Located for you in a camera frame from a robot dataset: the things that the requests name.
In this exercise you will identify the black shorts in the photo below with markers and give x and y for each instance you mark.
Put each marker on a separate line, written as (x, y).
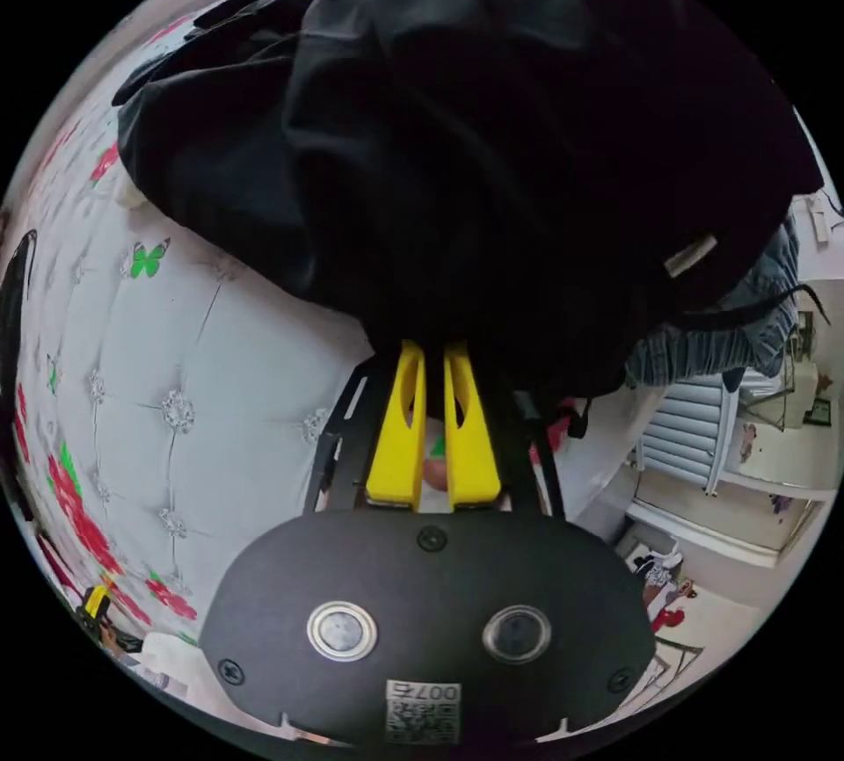
(475, 135)

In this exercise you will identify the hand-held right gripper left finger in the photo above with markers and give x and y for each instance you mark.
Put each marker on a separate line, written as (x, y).
(395, 445)

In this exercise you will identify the bed with floral printed sheet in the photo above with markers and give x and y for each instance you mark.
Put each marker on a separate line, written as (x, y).
(217, 339)

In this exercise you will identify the cream printed floor rug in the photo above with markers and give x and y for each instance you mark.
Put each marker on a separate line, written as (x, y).
(699, 616)

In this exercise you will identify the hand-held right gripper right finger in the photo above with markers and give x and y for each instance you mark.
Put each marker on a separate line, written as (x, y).
(476, 458)

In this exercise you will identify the person's left hand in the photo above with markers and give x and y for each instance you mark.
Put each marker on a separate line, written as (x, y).
(120, 646)

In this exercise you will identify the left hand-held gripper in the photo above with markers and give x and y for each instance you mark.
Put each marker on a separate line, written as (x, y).
(92, 628)

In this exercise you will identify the blue denim garment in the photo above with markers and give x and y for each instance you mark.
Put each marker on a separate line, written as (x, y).
(758, 326)

